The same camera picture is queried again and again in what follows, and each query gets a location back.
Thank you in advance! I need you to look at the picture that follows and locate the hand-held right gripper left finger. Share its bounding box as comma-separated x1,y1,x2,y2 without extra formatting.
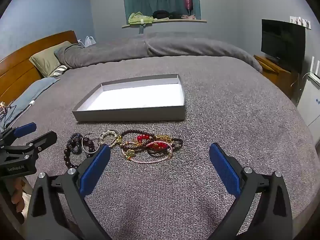
25,144,112,240

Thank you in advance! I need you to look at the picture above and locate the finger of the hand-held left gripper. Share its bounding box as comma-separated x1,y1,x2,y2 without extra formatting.
0,122,37,144
2,131,58,159

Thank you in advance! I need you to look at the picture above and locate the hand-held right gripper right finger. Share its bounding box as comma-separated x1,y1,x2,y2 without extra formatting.
209,142,294,240

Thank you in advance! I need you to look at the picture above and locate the silver bangle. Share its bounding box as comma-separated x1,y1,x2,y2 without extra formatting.
82,133,103,154

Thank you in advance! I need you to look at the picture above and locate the large black bead bracelet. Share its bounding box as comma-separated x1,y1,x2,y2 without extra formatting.
64,135,97,171

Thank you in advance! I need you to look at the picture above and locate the blue bead bracelet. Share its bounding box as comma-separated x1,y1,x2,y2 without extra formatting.
71,132,84,154

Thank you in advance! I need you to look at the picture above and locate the pearl and gold bracelet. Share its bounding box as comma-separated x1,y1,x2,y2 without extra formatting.
101,129,118,146

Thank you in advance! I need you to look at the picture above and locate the dark garnet bead bracelet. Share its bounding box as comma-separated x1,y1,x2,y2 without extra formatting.
121,129,151,144

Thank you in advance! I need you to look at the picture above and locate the red bead bracelet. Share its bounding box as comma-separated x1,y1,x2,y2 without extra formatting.
136,134,156,143

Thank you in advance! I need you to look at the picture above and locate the pink cord bracelet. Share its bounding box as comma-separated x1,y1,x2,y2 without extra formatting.
122,141,173,164

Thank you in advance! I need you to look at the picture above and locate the grey cardboard box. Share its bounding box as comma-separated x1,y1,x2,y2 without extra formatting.
72,74,186,122

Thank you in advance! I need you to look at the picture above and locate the person's left hand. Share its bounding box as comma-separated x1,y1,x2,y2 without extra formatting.
10,179,27,213

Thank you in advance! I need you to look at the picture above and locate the blue blanket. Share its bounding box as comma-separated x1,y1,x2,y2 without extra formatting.
0,77,60,130

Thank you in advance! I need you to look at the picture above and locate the wooden headboard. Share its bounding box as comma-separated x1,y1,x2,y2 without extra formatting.
0,30,78,105

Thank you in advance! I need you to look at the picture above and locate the striped pillow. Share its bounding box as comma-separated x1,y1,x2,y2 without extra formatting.
49,64,68,77

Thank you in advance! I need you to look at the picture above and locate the olive pillow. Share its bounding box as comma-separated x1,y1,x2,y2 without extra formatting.
29,41,73,78

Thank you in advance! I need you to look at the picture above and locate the wooden television cabinet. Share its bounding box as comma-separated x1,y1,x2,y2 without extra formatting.
254,54,300,100

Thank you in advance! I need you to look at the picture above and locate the white plastic bag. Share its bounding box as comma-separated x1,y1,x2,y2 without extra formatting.
77,35,96,48

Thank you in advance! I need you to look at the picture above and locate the grey duvet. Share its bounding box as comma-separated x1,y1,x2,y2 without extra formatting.
54,31,263,74

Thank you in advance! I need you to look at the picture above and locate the white router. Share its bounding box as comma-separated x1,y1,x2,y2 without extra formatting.
310,56,320,77

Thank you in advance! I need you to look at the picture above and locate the black television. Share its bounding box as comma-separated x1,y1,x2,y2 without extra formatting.
261,19,307,74

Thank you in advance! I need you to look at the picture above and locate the wooden shelf with clothes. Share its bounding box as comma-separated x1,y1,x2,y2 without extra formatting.
122,19,207,28

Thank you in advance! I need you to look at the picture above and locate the green cloth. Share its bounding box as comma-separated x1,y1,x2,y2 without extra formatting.
128,12,154,25

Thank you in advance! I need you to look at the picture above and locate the white wall hook rack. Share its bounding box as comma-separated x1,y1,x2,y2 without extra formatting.
289,16,312,29

